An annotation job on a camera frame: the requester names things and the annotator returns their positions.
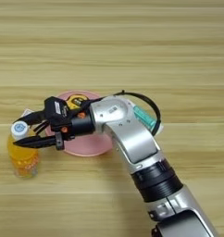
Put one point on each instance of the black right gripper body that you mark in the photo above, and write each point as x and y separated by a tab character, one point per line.
81	125

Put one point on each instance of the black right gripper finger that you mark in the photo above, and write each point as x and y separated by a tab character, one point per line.
30	118
36	142

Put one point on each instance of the orange juice bottle white cap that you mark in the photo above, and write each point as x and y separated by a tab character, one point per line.
22	154

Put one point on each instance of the green white glue stick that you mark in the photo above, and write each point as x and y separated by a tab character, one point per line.
145	117

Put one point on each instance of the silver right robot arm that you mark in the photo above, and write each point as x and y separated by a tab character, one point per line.
134	135

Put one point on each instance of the small pink white box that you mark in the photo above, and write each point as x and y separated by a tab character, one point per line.
27	111

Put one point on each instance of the pink round plate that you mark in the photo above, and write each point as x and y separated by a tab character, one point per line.
86	145

